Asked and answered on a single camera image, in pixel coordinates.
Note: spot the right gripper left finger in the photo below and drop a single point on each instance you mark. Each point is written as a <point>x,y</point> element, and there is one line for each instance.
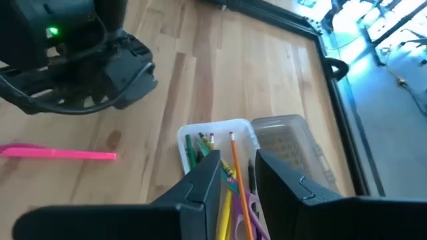
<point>200,200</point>

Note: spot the black pen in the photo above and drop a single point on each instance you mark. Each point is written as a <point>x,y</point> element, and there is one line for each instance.
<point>251,176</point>

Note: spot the pink highlighter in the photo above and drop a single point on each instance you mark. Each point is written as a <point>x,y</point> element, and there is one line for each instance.
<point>66,153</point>

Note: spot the dark green crayon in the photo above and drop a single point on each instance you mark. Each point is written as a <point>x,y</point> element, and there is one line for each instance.
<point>191,153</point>

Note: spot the yellow-green Crayola crayon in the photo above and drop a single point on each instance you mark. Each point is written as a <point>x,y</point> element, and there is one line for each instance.
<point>204,138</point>

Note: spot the clear plastic supply box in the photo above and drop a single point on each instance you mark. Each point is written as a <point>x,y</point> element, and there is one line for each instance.
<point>287,146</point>

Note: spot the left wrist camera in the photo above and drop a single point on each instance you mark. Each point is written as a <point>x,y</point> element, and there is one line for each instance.
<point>130,73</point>

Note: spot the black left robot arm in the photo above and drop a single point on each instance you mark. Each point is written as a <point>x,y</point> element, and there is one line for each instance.
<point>20,40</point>

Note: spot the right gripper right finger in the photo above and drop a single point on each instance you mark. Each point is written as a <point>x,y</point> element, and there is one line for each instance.
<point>283,193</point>

